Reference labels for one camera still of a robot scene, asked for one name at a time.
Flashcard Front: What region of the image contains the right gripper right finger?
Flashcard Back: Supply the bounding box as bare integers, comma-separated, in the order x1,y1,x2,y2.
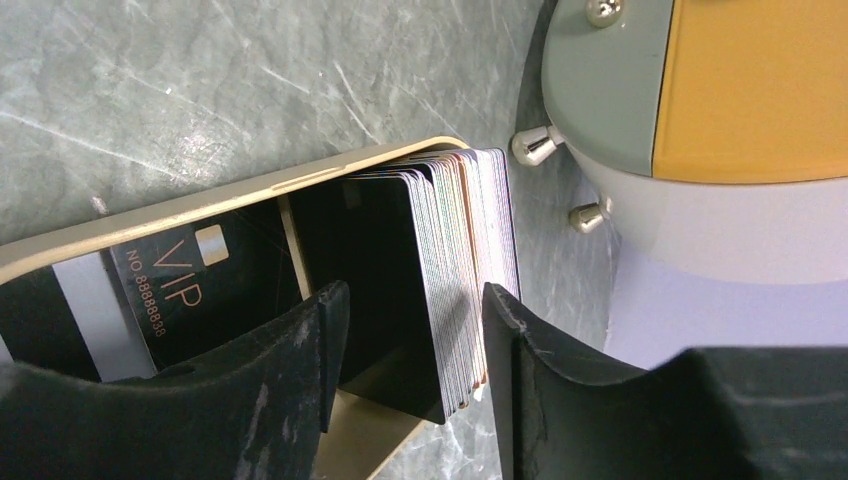
482,284,847,479

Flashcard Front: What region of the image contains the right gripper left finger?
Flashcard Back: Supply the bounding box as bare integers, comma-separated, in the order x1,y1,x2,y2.
1,281,350,479

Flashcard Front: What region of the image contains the beige wooden card tray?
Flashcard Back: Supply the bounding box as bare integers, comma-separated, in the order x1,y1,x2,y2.
0,135,472,480

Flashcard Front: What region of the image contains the black VIP card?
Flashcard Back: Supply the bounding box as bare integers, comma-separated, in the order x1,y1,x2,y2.
110,200,303,370

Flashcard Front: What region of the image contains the black card stack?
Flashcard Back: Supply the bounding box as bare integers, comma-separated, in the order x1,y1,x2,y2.
289,148,521,426

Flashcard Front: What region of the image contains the round pastel drawer box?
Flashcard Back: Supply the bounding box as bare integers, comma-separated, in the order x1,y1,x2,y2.
510,0,848,286

